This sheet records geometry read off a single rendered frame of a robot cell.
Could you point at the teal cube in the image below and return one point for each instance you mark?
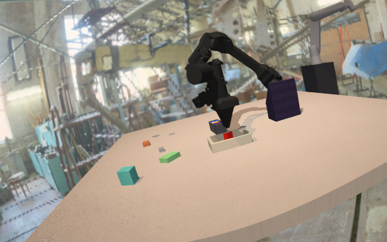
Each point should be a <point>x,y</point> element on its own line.
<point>127,175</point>

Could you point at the red fuse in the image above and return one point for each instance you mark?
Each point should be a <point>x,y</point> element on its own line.
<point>228,135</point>

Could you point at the orange rectangular block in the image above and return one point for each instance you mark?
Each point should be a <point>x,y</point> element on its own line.
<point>146,143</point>

